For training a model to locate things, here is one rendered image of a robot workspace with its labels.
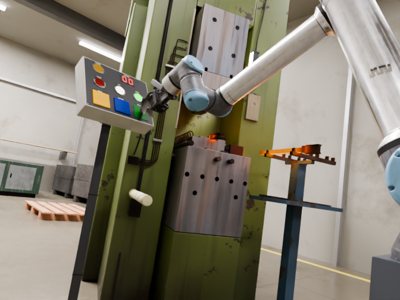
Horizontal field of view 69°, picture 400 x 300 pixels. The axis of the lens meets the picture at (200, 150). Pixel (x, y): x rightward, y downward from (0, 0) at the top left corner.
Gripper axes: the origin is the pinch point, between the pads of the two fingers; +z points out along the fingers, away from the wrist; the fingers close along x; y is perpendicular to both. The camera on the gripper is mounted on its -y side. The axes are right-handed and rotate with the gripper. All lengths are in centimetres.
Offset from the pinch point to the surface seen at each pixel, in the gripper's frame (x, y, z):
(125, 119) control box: -7.8, 6.1, 3.2
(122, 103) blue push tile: -9.7, -0.6, 0.9
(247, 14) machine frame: 68, -76, -42
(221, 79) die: 46, -26, -19
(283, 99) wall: 341, -181, 49
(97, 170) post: -10.3, 20.5, 25.9
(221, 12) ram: 41, -62, -37
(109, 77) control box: -14.4, -14.7, 1.6
